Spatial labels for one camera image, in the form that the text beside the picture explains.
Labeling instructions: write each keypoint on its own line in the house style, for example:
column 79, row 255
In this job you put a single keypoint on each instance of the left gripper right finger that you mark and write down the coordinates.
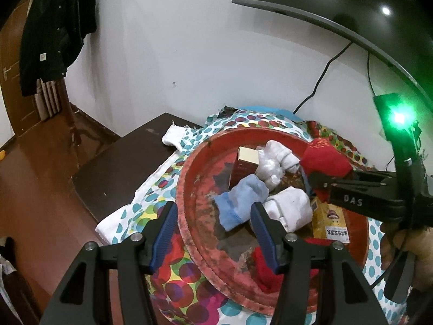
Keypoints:
column 270, row 234

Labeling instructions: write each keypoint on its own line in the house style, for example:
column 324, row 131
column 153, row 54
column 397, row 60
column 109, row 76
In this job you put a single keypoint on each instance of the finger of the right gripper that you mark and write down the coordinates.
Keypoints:
column 359, row 187

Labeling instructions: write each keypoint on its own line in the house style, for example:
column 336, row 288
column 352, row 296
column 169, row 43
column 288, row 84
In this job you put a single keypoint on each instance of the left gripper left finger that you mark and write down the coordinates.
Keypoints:
column 158, row 234

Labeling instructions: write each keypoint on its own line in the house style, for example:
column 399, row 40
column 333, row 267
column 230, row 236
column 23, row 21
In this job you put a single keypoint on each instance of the white sock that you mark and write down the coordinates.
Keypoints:
column 282, row 155
column 290, row 207

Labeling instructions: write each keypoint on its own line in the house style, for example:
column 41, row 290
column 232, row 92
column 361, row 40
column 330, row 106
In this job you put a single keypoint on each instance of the red sock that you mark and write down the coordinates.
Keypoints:
column 270, row 270
column 321, row 157

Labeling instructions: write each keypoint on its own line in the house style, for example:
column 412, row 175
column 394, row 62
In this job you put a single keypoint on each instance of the light blue sock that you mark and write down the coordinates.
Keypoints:
column 234, row 206

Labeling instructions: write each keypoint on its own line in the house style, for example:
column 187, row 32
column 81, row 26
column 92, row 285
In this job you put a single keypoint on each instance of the yellow medicine box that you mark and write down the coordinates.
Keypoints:
column 328, row 222

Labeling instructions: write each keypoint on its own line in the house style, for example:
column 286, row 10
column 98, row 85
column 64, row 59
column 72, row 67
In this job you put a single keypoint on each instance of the clear plastic sock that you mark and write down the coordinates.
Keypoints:
column 269, row 168

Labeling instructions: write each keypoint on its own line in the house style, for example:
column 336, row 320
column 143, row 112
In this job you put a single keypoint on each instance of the white sock front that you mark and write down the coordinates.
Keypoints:
column 282, row 155

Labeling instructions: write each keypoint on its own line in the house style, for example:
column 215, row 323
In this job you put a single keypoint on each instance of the maroon cigarette box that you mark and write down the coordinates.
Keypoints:
column 246, row 163

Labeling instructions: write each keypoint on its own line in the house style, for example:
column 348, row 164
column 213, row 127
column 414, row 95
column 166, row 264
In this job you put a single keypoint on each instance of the person's right hand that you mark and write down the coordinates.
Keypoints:
column 418, row 242

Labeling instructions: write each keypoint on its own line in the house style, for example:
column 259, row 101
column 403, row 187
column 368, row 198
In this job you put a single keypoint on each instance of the dark side table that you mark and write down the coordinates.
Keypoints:
column 109, row 180

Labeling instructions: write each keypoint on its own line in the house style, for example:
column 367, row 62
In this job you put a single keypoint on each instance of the polka dot tablecloth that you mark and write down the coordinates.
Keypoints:
column 179, row 289

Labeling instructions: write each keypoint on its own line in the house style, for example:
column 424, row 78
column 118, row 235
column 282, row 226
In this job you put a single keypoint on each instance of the black curved monitor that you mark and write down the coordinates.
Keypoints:
column 398, row 32

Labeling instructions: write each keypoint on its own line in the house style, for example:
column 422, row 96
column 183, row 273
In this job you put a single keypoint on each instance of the wooden door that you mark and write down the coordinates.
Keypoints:
column 21, row 111

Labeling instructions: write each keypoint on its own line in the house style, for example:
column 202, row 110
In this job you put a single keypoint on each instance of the black hanging jacket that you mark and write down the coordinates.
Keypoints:
column 52, row 39

